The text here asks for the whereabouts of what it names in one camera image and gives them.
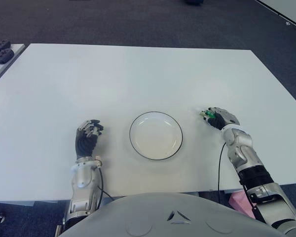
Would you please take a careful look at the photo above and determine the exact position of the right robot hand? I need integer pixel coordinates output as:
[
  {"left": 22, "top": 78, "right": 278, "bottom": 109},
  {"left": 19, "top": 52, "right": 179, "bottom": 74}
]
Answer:
[{"left": 202, "top": 107, "right": 240, "bottom": 131}]

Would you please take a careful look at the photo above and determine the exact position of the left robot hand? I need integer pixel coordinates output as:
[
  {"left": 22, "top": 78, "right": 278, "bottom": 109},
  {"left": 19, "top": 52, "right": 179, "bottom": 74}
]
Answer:
[{"left": 75, "top": 119, "right": 105, "bottom": 160}]

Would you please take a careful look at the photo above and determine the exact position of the green toothpaste tube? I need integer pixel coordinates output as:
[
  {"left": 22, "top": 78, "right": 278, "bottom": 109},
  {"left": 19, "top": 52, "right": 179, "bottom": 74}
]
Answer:
[{"left": 199, "top": 110, "right": 217, "bottom": 119}]

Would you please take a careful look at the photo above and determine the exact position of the white plate with black rim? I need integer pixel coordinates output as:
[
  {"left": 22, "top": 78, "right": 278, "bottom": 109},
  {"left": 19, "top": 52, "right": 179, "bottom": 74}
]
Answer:
[{"left": 129, "top": 111, "right": 183, "bottom": 161}]

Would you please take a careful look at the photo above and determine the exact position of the pink foam block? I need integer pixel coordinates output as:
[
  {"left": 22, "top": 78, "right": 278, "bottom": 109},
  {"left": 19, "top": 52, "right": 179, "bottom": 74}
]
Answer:
[{"left": 228, "top": 192, "right": 256, "bottom": 219}]

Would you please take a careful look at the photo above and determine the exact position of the grey robot torso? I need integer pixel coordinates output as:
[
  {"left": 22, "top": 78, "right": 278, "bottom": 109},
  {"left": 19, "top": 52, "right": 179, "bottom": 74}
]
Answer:
[{"left": 59, "top": 192, "right": 291, "bottom": 237}]

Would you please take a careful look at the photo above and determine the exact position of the grey side table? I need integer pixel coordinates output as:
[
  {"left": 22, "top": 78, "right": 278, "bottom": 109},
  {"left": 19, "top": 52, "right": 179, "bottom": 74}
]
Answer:
[{"left": 0, "top": 43, "right": 25, "bottom": 87}]

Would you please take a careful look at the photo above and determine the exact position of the white neighbouring table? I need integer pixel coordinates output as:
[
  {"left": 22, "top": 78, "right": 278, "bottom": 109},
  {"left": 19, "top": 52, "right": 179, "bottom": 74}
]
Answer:
[{"left": 256, "top": 0, "right": 296, "bottom": 32}]

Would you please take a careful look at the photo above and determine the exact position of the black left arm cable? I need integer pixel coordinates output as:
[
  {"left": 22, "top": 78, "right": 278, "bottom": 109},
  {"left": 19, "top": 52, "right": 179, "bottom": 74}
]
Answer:
[{"left": 97, "top": 165, "right": 114, "bottom": 210}]

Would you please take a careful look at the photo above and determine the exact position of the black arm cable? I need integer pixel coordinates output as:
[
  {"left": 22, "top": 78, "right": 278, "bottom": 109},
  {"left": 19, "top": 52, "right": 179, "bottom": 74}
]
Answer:
[
  {"left": 97, "top": 165, "right": 114, "bottom": 210},
  {"left": 217, "top": 143, "right": 226, "bottom": 196}
]

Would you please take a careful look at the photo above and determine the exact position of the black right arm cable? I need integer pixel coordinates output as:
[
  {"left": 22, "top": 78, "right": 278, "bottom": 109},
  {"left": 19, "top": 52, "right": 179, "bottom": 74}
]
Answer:
[{"left": 217, "top": 143, "right": 226, "bottom": 196}]

